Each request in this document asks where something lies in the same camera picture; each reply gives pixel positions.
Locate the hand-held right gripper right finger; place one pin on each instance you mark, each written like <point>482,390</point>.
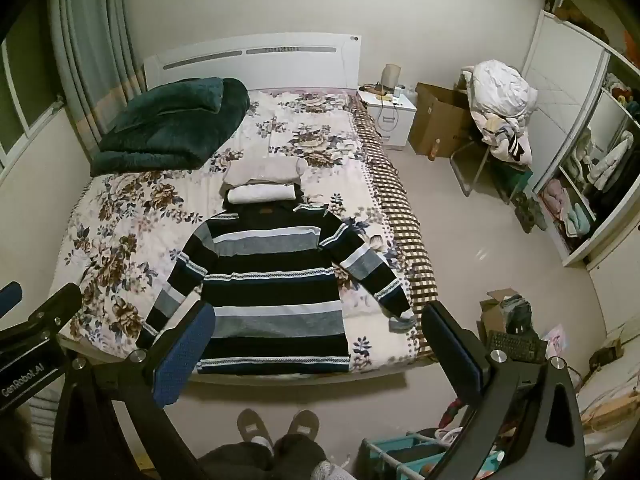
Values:
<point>452,352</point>

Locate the orange bottle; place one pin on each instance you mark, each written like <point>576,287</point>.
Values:
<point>436,150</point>

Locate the white crumpled duvet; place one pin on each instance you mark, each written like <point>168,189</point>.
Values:
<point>500,87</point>

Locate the teal plastic basket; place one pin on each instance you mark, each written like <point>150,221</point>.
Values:
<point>395,452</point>

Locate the black keyboard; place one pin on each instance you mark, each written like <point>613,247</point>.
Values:
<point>515,347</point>

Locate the white hanging jacket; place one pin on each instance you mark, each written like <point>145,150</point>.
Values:
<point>607,160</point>

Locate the metal frame chair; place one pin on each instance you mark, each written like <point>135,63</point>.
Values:
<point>467,170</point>

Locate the black grey striped sweater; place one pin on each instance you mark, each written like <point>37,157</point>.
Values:
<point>275,285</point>

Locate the window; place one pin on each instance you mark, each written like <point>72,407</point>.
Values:
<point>25,85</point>

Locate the white bed headboard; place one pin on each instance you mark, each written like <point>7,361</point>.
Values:
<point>250,65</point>

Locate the person's legs in dark pants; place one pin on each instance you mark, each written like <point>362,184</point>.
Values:
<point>290,460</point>

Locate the dark green blanket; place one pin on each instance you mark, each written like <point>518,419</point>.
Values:
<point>165,130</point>

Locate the grey slipper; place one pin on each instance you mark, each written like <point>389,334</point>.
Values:
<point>304,424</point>
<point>252,427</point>

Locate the beige table lamp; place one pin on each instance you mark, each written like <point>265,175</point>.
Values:
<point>391,75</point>

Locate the folded beige garment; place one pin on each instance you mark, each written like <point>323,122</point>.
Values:
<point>260,170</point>

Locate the small open cardboard box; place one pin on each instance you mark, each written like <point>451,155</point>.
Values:
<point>492,315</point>

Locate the brown checkered bed cover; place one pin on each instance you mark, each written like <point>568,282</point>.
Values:
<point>405,220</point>

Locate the large cardboard box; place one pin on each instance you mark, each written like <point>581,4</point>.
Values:
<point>440,120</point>

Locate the grey striped curtain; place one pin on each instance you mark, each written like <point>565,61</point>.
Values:
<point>95,35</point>

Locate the floral bed sheet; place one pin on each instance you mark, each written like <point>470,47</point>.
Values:
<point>125,240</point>

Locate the white wardrobe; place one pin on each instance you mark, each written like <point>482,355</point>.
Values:
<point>550,80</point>

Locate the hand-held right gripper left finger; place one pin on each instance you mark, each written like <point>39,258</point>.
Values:
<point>182,360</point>

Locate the white nightstand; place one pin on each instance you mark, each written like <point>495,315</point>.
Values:
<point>395,120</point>

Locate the dark brown bag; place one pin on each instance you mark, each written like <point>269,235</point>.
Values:
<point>575,10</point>

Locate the folded white garment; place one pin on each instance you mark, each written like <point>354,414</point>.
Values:
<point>260,194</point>

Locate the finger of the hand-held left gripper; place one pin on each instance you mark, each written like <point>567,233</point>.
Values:
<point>9,299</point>
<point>57,305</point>

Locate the pile of mixed clothes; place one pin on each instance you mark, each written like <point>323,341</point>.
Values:
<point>505,135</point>

